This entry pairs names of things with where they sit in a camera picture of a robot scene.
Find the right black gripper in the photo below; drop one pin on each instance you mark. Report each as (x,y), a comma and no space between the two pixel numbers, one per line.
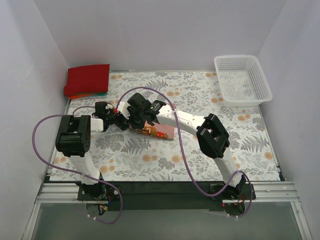
(139,122)

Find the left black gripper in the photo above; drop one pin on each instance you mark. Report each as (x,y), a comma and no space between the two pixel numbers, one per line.
(121,122)

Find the pink t shirt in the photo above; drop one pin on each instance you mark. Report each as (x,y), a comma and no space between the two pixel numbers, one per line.
(160,131)

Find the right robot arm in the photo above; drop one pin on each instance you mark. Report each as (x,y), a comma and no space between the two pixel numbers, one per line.
(212,137)

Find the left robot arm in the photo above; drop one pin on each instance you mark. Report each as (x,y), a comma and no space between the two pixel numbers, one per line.
(73,140)

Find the floral table mat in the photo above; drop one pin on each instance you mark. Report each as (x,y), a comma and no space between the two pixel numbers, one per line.
(133,156)

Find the green folded t shirt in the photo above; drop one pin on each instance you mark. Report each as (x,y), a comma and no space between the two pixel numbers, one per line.
(97,94)

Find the orange folded t shirt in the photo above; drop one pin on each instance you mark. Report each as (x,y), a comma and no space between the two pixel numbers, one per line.
(77,96)

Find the red folded t shirt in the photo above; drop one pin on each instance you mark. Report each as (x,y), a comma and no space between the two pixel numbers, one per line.
(87,79)

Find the white plastic basket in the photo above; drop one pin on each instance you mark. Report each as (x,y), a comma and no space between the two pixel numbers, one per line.
(242,81)

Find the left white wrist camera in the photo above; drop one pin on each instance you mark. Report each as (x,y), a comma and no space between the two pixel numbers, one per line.
(112,106)

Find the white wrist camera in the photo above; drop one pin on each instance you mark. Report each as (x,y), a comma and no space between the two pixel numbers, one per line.
(112,106)
(122,107)

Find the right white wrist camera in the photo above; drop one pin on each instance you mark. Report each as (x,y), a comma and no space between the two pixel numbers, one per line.
(122,107)

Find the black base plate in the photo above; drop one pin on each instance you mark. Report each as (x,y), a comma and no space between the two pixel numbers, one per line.
(161,195)

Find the aluminium frame rail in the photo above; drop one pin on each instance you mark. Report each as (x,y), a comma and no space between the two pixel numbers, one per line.
(68,192)

